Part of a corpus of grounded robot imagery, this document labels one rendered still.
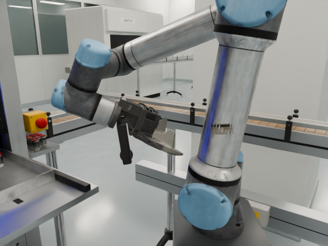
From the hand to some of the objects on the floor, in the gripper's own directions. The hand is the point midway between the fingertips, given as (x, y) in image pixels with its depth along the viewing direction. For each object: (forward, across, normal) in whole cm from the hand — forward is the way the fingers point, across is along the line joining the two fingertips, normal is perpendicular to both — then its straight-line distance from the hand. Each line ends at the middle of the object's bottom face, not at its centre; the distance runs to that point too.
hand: (176, 146), depth 78 cm
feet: (+52, +77, +87) cm, 127 cm away
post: (-9, +31, +115) cm, 119 cm away
